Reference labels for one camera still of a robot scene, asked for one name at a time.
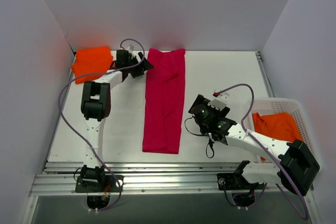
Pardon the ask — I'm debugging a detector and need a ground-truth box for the crimson red t-shirt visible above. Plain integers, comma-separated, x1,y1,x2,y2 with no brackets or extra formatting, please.
142,48,186,154

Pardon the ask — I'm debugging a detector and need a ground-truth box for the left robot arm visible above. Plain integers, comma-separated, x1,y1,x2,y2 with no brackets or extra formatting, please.
80,45,154,192

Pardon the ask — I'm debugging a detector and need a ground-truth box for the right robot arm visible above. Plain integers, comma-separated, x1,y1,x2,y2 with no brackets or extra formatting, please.
188,94,320,196

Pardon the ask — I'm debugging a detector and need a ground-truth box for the folded orange t-shirt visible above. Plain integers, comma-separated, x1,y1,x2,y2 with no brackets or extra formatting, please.
71,46,113,78

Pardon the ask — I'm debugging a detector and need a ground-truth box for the white plastic basket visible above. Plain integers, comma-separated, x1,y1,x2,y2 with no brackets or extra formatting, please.
244,98,323,167

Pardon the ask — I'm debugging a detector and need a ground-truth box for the crumpled orange t-shirt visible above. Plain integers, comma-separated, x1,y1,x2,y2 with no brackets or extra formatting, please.
251,111,305,163

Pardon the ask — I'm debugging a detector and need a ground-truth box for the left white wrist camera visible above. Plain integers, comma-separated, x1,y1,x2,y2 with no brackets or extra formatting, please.
125,45,134,55

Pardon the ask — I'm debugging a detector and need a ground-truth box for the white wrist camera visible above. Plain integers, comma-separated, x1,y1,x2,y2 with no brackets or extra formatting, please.
125,45,134,55
208,91,229,111

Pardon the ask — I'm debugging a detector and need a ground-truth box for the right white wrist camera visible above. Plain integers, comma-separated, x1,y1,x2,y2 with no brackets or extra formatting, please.
208,91,229,111

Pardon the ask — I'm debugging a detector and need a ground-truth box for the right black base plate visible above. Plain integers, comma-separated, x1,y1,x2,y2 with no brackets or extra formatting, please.
217,173,265,191

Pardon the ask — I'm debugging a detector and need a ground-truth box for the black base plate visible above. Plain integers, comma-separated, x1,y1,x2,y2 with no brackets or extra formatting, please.
217,173,265,191
75,175,124,193

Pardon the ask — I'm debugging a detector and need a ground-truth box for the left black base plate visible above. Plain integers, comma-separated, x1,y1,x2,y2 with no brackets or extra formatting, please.
75,175,124,193

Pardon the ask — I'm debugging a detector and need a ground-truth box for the aluminium rail frame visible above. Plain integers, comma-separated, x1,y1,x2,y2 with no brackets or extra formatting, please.
28,51,314,197

